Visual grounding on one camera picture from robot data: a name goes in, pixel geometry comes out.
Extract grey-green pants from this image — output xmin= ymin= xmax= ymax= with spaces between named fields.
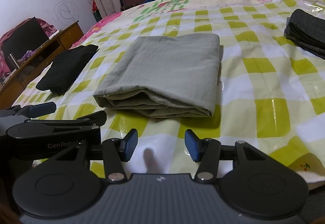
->
xmin=94 ymin=33 xmax=220 ymax=118

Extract wooden side cabinet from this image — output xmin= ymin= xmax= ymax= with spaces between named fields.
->
xmin=1 ymin=21 xmax=83 ymax=109

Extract black folded garment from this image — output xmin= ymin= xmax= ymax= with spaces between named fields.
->
xmin=36 ymin=44 xmax=98 ymax=95

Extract black monitor screen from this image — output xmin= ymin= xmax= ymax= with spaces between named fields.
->
xmin=1 ymin=17 xmax=49 ymax=71

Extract dark grey folded garment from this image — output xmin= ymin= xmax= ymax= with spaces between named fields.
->
xmin=284 ymin=9 xmax=324 ymax=59

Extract cartoon print bedsheet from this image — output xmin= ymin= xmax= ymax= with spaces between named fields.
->
xmin=72 ymin=0 xmax=261 ymax=48

